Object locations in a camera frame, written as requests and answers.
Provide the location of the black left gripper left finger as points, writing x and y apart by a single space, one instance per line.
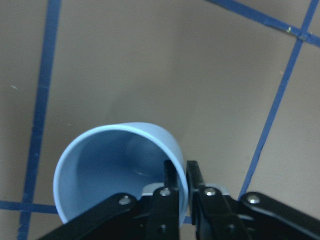
123 217

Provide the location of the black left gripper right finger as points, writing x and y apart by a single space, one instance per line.
254 216

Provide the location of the light blue cup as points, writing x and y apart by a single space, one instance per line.
116 158

